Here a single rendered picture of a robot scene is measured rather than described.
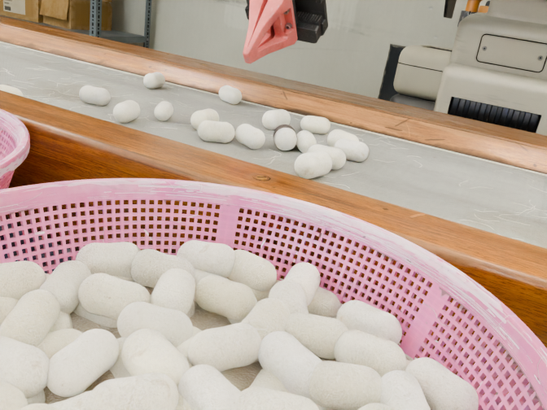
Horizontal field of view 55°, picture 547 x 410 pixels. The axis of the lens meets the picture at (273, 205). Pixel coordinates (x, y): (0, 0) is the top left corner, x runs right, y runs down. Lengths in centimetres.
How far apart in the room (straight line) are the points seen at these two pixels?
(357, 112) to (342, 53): 201
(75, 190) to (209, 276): 9
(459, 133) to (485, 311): 43
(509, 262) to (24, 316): 23
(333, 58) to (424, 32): 44
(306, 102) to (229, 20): 226
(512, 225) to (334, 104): 32
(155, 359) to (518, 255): 20
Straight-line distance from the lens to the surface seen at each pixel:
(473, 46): 114
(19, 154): 34
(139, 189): 31
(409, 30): 260
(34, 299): 25
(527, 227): 45
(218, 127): 50
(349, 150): 51
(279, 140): 50
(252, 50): 59
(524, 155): 65
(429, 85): 141
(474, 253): 30
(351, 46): 267
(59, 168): 42
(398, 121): 67
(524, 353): 23
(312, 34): 63
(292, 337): 23
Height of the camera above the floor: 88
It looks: 21 degrees down
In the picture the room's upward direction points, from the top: 9 degrees clockwise
